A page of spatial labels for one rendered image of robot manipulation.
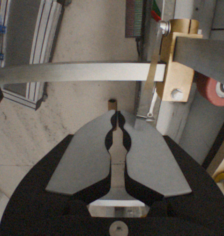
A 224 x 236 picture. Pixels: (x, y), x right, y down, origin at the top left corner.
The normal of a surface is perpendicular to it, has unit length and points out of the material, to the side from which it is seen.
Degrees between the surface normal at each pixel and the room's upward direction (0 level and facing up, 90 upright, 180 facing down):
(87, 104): 0
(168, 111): 0
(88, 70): 0
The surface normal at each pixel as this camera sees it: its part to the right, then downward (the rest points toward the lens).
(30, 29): -0.03, 0.54
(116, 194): 0.00, -0.84
